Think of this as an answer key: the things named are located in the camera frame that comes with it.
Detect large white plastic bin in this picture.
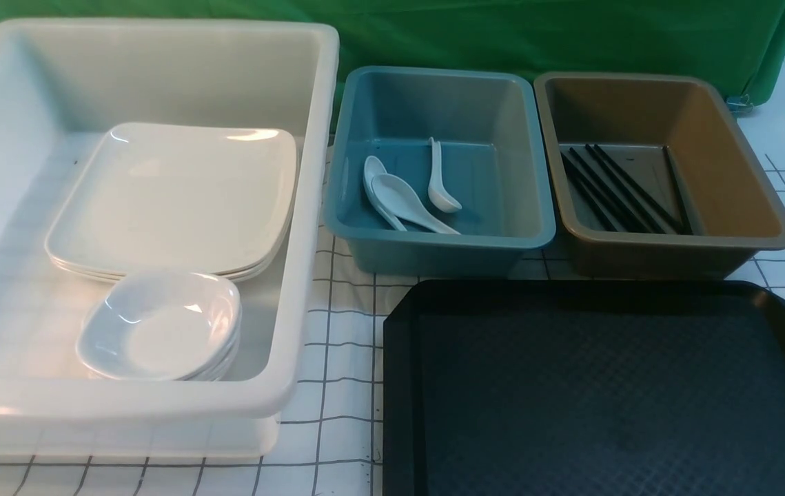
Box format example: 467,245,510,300
0,19,339,466

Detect white small bowl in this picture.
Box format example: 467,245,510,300
75,269,242,381

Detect checkered table cloth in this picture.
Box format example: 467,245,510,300
0,145,785,496

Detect brown plastic bin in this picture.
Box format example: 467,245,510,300
533,72,785,280

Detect upper white square plate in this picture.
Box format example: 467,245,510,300
43,228,284,282

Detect white soup spoon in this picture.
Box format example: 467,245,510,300
372,174,460,235
427,137,462,214
363,155,408,233

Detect teal plastic bin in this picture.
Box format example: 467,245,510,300
324,66,556,278

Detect white rice plate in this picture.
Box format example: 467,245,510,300
45,122,298,276

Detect black chopsticks in bin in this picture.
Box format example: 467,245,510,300
560,143,695,236

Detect black serving tray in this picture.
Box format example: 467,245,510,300
382,280,785,495

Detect green backdrop cloth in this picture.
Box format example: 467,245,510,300
0,1,785,136

